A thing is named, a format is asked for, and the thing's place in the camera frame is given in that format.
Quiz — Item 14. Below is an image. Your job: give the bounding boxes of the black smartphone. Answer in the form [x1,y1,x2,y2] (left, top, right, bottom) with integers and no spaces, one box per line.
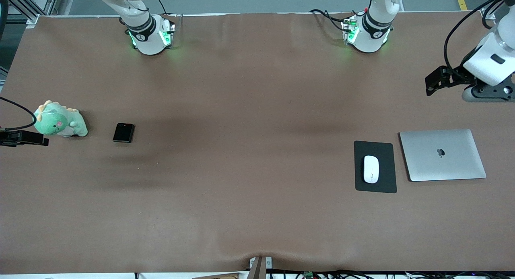
[113,123,135,143]

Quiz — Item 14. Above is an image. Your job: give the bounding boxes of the white computer mouse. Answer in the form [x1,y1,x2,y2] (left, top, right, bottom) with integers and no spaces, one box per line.
[363,155,379,184]

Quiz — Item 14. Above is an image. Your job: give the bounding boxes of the black mouse pad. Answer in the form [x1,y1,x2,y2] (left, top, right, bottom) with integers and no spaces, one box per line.
[354,141,398,194]

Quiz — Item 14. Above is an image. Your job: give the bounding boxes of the green dinosaur plush toy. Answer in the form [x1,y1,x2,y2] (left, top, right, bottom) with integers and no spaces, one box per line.
[32,100,88,138]

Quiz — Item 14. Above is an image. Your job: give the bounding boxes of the silver closed laptop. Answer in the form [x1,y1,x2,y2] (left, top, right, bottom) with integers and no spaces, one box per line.
[399,129,487,182]

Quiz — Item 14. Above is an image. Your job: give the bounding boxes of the brown table cover mat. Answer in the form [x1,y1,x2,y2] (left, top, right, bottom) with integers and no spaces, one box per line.
[0,11,515,274]

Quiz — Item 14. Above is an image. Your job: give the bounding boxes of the black left arm base cable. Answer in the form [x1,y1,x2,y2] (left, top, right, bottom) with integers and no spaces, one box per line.
[310,8,354,34]

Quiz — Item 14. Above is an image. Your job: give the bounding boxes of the black arm base cable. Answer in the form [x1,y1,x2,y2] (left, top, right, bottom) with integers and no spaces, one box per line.
[310,8,354,34]
[151,0,170,16]

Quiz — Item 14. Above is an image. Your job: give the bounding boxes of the black right arm base cable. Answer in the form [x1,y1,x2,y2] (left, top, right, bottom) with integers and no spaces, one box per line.
[151,0,170,16]

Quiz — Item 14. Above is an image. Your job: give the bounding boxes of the white table clamp bracket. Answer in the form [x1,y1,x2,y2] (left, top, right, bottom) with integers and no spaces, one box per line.
[249,256,273,279]

